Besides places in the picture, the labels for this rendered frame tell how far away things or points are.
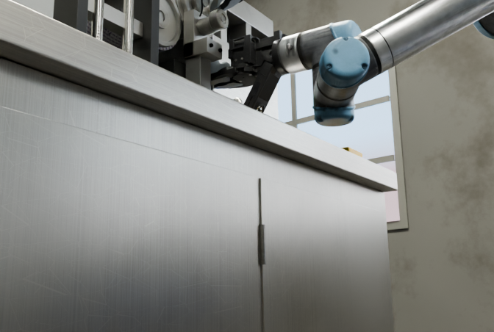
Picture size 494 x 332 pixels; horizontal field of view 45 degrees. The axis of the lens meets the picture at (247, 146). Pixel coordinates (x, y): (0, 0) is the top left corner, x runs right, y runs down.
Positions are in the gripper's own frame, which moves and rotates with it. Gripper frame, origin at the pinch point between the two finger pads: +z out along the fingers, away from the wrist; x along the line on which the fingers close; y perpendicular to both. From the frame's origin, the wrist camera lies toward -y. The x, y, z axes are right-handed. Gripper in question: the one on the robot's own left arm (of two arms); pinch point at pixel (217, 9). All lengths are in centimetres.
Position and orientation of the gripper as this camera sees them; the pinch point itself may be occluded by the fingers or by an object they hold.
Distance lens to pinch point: 126.9
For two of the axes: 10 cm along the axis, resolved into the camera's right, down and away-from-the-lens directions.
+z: -6.3, 7.3, 2.5
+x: -5.5, -1.9, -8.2
